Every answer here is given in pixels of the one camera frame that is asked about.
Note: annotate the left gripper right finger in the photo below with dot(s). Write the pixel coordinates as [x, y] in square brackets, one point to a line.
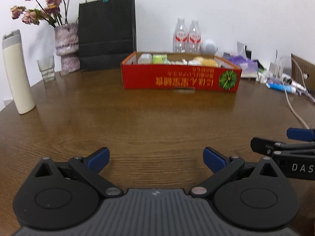
[214, 160]

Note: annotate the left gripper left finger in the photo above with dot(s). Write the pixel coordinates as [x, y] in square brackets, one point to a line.
[98, 160]

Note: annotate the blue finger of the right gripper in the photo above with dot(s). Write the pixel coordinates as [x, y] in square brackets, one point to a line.
[263, 146]
[307, 135]

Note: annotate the yellow white plush toy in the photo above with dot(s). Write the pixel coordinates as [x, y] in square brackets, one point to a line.
[205, 62]

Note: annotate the clear cotton swab box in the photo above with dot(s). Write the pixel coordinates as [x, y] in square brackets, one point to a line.
[145, 59]

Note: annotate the green yellow tissue packet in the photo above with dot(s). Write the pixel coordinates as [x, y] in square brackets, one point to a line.
[160, 59]

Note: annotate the blue white tube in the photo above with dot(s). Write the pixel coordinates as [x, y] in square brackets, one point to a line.
[283, 88]

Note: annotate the white small bottle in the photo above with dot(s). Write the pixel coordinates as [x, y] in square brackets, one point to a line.
[262, 78]

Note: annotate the white charger plug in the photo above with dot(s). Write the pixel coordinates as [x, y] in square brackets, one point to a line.
[276, 69]

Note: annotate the purple tissue pack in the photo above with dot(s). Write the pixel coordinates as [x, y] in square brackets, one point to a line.
[249, 67]

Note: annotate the red orange cardboard box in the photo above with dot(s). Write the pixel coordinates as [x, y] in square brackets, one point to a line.
[224, 78]

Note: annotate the clear drinking glass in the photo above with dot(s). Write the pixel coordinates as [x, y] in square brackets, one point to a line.
[47, 68]

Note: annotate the right clear water bottle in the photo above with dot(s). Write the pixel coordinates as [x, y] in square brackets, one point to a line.
[194, 37]

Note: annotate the clear water bottle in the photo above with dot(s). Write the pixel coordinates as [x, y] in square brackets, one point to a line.
[194, 37]
[180, 37]

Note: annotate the pink white textured vase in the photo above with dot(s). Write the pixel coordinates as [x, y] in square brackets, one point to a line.
[67, 46]

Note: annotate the left clear water bottle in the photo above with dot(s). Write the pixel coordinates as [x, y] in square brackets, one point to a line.
[180, 37]

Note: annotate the black paper shopping bag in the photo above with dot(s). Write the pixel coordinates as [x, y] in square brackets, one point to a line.
[107, 33]

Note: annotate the cream thermos bottle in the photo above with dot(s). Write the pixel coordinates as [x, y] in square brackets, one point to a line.
[16, 72]

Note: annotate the dried pink flower bouquet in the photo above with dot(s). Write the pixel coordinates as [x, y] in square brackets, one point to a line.
[53, 12]

